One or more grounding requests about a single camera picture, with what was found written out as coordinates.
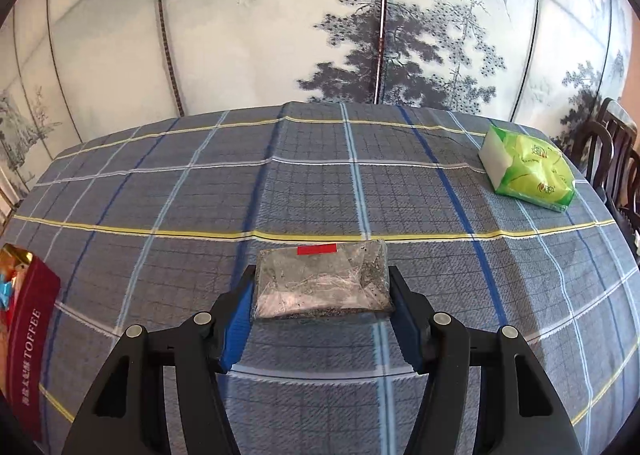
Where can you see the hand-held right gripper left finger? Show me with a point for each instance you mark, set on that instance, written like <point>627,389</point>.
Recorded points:
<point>235,335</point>

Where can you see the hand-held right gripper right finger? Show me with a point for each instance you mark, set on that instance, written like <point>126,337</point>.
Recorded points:
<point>407,335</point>

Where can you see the clear sesame snack packet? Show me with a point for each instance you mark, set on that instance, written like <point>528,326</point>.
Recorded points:
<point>320,282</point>

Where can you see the red candy tin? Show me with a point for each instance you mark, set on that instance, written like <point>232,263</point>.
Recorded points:
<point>32,345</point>

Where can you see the green tissue pack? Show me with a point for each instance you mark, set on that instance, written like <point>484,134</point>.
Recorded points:
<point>532,170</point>

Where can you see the dark wooden chair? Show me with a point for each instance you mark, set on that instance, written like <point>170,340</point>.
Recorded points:
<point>607,135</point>
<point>629,195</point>

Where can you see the ink landscape folding screen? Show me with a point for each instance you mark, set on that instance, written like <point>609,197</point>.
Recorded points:
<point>250,35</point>

